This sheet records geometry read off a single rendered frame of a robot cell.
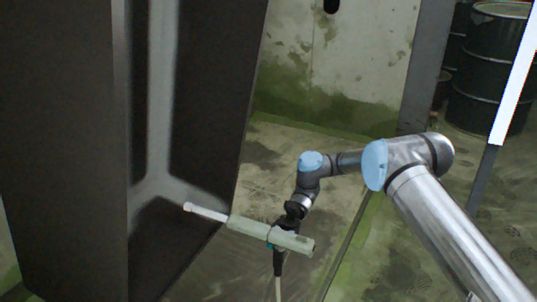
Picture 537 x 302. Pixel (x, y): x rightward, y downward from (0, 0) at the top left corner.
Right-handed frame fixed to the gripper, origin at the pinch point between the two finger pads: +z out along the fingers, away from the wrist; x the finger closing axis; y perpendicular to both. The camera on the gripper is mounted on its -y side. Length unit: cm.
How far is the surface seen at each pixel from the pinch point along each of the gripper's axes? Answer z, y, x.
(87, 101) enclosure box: 42, -71, 19
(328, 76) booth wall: -172, 18, 29
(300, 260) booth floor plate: -36, 49, 1
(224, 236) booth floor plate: -36, 51, 42
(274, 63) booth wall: -175, 17, 71
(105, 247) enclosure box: 45, -36, 23
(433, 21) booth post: -172, -28, -30
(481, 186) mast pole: -84, 17, -68
